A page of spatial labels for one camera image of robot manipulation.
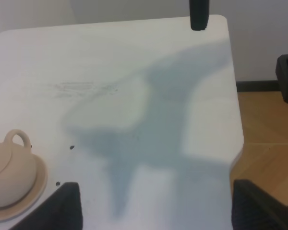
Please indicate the beige clay teapot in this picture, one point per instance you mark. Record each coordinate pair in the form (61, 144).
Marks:
(17, 167)

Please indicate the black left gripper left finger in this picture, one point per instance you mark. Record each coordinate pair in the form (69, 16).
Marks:
(61, 211)

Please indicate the beige teapot saucer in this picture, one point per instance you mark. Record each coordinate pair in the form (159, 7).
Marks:
(16, 209)

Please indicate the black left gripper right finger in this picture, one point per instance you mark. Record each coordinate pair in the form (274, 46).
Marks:
(254, 209)

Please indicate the black vertical post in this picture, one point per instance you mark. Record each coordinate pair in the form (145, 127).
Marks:
(199, 14)

